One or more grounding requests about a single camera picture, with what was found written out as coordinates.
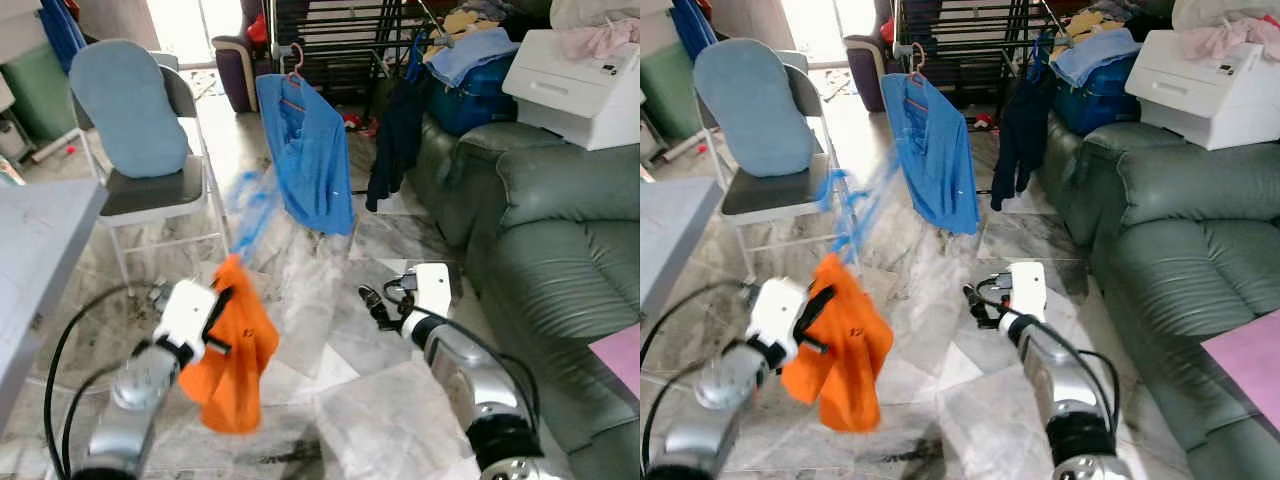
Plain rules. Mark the orange shirt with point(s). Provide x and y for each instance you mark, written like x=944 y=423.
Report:
x=235 y=370
x=845 y=370

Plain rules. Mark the blue plastic hanger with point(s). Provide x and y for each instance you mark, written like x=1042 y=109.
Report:
x=255 y=205
x=860 y=215

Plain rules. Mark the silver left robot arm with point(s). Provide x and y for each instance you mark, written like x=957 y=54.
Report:
x=130 y=410
x=720 y=400

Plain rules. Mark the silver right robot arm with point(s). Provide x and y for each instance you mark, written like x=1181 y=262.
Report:
x=470 y=390
x=1060 y=390

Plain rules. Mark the pink plastic hanger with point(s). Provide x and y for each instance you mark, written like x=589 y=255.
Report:
x=299 y=62
x=922 y=62

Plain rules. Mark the grey folding chair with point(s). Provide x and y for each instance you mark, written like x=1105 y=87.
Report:
x=780 y=190
x=150 y=195

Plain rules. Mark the light blue shirt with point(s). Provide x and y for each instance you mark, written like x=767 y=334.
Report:
x=315 y=160
x=940 y=160

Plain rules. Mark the dark navy garment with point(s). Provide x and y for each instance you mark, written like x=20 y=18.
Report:
x=1020 y=140
x=395 y=140

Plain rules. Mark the white folding table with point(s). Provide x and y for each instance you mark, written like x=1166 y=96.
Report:
x=670 y=230
x=40 y=250

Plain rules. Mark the green leather sofa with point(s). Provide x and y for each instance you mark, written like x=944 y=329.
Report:
x=1180 y=240
x=560 y=260

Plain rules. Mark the small red cloth item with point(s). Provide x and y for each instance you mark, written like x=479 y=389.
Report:
x=352 y=122
x=983 y=121

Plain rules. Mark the mauve flat cushion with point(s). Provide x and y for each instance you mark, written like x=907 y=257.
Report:
x=1245 y=360
x=620 y=360

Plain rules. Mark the light blue chair cushion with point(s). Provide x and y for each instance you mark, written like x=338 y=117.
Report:
x=130 y=110
x=755 y=110

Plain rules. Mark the purple armchair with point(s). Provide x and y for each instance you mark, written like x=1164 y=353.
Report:
x=240 y=70
x=868 y=75

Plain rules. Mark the light blue towel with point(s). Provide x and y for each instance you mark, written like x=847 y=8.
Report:
x=475 y=52
x=1095 y=52

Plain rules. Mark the dark green bin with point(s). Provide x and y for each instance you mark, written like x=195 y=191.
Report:
x=665 y=95
x=35 y=95

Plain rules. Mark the black metal drying rack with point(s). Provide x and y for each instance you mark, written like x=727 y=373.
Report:
x=340 y=30
x=960 y=30

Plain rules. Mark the white printer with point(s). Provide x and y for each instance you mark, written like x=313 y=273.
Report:
x=1200 y=90
x=570 y=90

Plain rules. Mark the yellow cloth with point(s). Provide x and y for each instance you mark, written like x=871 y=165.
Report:
x=470 y=22
x=1095 y=22

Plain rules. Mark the dark blue hanging cloth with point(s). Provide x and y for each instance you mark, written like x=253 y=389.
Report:
x=692 y=30
x=62 y=30

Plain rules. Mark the pink garment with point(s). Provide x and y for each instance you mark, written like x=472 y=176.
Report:
x=600 y=40
x=1225 y=40

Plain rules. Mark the white cloth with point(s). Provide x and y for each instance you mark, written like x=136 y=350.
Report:
x=1215 y=12
x=590 y=12

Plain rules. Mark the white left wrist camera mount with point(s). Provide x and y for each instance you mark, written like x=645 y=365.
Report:
x=775 y=315
x=185 y=315

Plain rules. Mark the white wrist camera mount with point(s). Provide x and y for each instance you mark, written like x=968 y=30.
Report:
x=432 y=290
x=185 y=315
x=775 y=315
x=1028 y=290

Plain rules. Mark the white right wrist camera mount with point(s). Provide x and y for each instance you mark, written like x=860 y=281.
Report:
x=1028 y=290
x=432 y=290

